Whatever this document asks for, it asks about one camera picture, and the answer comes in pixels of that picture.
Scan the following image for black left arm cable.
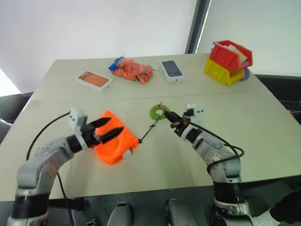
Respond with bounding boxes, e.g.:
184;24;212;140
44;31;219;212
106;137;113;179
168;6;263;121
26;112;74;226

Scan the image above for white phone box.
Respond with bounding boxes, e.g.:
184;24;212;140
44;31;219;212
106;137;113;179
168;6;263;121
160;60;186;84

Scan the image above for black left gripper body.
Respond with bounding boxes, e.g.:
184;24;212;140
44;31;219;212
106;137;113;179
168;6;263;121
80;123;102;149

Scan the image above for white cards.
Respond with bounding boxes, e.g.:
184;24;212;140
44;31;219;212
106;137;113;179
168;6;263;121
226;44;249;65

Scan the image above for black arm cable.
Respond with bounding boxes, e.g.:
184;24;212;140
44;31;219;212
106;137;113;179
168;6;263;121
188;121;245;174
26;112;74;226

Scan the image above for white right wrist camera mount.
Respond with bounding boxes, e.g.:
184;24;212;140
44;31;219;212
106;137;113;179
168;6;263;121
185;102;206;122

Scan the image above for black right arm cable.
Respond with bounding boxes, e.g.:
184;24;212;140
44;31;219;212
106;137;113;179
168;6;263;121
188;121;245;174

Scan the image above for mesh bag of orange items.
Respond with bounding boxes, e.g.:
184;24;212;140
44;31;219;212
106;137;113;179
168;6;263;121
108;56;155;86

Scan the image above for orange phone box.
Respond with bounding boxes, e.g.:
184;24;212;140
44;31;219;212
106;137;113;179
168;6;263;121
75;70;114;94

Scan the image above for purple round item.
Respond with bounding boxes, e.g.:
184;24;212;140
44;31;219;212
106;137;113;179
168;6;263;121
239;67;251;82

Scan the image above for dark window pillar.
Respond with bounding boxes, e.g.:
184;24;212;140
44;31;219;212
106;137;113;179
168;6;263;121
184;0;210;55

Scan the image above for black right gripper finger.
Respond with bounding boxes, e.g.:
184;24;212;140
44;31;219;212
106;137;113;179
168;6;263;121
165;113;182;125
164;110;183;121

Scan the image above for yellow plastic bin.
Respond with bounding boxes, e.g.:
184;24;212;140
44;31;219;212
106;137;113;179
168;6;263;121
203;57;246;86

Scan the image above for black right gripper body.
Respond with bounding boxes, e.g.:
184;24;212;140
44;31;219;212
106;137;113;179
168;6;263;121
170;117;191;137

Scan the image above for grey chair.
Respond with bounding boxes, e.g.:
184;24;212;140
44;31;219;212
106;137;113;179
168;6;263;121
0;117;12;145

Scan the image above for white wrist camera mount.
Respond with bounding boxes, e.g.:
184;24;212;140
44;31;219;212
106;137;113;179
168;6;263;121
185;102;206;122
69;107;89;135

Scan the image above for black rounded object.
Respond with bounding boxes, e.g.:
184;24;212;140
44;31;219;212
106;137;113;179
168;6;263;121
269;190;301;225

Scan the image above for red plastic bin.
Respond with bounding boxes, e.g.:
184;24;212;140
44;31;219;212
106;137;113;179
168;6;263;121
209;40;253;72

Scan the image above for black pouch drawstring cord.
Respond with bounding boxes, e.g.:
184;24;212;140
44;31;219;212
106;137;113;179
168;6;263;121
138;119;160;145

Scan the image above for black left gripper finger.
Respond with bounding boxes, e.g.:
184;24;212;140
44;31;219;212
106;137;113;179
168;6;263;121
89;116;112;129
99;127;125;144

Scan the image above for green ring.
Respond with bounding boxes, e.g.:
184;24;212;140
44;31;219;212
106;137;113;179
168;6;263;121
149;103;171;121

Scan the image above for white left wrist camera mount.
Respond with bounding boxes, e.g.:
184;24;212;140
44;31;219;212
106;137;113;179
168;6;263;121
69;107;89;135

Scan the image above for orange fabric pouch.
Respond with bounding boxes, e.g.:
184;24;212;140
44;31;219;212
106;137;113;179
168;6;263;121
95;109;140;166

